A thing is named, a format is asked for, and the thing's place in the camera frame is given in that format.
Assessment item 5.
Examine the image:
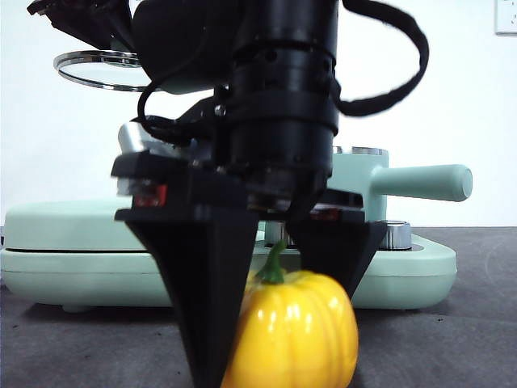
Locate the yellow toy pumpkin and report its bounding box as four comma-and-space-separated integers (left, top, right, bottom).
220, 240, 360, 388

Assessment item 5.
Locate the black sleeved cable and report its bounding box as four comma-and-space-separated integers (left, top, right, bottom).
338, 0, 431, 118

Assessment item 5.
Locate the glass lid with green knob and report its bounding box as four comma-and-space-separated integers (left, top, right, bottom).
53, 38, 171, 94

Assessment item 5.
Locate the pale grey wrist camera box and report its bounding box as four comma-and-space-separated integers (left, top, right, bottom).
117, 120, 195, 159

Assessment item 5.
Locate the white wall socket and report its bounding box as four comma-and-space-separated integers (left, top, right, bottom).
494, 0, 517, 36

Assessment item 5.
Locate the silver control knob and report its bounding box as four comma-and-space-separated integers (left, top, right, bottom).
264, 221, 292, 244
379, 220, 411, 250

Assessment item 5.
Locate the mint green griddle cover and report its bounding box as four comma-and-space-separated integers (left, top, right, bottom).
3, 200, 147, 252

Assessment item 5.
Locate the thin black cable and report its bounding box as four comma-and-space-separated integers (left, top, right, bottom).
136, 79, 213, 137

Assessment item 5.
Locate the mint green cooker base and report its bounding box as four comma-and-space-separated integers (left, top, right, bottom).
0, 232, 458, 314

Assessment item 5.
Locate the mint green handled pot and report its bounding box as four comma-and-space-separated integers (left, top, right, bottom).
326, 145, 473, 227

